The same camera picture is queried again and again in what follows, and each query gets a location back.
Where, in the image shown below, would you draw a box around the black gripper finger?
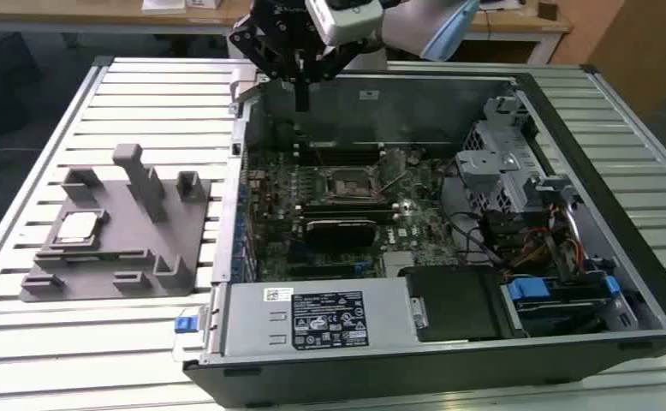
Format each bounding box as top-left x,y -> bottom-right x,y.
304,40 -> 368,112
228,15 -> 305,112

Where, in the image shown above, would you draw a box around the metal socket cover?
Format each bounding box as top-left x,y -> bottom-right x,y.
372,149 -> 408,189

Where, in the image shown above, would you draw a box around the socket locking lever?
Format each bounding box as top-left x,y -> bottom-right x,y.
381,170 -> 410,193

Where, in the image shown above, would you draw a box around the silver CPU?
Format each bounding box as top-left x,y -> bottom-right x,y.
54,211 -> 103,243

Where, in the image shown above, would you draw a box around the CPU socket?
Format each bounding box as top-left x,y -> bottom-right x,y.
320,164 -> 384,202

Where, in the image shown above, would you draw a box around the white box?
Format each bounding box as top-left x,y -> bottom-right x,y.
139,0 -> 187,12

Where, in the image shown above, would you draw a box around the RAM slots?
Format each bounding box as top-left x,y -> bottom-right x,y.
292,139 -> 389,166

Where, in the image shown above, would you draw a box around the wooden desk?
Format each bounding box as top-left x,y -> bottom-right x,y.
0,0 -> 573,65

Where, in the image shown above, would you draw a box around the black RAM stick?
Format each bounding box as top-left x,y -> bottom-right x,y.
302,210 -> 397,223
300,201 -> 396,214

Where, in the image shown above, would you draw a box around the silver drive cage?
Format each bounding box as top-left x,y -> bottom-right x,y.
454,96 -> 576,215

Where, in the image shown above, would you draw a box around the green motherboard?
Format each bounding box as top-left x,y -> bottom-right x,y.
240,145 -> 464,283

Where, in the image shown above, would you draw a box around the black fan shroud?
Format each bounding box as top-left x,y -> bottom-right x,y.
302,217 -> 378,252

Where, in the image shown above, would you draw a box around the grey parts rack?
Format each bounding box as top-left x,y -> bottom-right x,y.
17,143 -> 213,303

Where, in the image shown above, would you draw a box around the black office chair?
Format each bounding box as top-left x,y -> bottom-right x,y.
0,32 -> 42,138

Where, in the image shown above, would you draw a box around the small silver heatsink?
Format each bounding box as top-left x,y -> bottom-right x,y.
381,251 -> 418,277

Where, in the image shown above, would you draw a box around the wooden cabinet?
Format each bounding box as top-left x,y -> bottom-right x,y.
550,0 -> 666,125

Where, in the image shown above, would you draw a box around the black disk bay plate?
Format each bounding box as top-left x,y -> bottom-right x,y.
405,265 -> 525,343

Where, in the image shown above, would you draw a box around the silver power supply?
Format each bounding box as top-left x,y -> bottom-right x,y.
217,280 -> 424,359

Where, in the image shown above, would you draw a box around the blue disk carrier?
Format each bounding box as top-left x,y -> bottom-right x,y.
506,276 -> 621,307

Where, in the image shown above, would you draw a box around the blue case latch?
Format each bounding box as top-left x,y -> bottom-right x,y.
174,314 -> 201,335

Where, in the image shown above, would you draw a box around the black PC case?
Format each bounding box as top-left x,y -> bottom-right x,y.
170,66 -> 666,410

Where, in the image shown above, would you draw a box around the silver case hinge bracket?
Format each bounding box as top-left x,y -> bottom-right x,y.
226,68 -> 260,116

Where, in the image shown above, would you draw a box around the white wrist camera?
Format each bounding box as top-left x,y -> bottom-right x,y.
304,0 -> 388,46

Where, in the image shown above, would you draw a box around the coloured wire bundle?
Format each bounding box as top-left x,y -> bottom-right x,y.
478,205 -> 591,279

